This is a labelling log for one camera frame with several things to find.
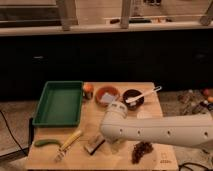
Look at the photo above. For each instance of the green plastic tray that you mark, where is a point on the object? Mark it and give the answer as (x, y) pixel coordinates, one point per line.
(59, 105)

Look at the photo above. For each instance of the wooden chalkboard eraser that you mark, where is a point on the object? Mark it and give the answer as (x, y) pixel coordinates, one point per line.
(94, 143)

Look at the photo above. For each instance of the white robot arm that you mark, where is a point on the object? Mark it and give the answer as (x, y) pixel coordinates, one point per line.
(195, 131)

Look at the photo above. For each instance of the orange topped small jar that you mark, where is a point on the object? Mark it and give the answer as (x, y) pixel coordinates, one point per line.
(88, 90)

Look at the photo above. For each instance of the blue cloth in bowl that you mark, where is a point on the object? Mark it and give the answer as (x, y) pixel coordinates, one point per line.
(108, 98)

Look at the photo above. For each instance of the brown dried food pile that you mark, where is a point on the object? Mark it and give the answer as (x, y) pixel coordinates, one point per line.
(139, 150)

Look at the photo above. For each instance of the dark brown bowl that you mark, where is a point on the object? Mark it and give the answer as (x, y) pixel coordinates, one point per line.
(132, 93)

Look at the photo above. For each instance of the orange bowl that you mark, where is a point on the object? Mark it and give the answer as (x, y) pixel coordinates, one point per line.
(106, 89)

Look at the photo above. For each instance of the green pepper toy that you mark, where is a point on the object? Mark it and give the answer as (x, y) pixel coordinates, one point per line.
(43, 142)

